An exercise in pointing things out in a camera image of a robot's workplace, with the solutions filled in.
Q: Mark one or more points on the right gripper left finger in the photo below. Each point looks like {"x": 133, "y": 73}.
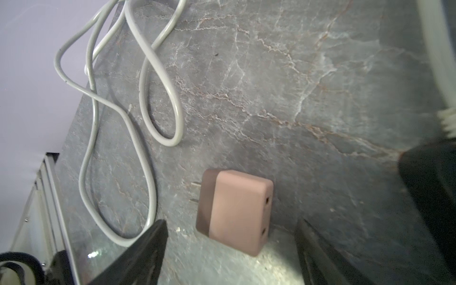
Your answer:
{"x": 141, "y": 263}

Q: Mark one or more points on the pink plug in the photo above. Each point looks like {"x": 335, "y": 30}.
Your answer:
{"x": 234, "y": 209}

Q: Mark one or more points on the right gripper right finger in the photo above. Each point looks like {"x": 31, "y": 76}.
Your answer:
{"x": 321, "y": 263}

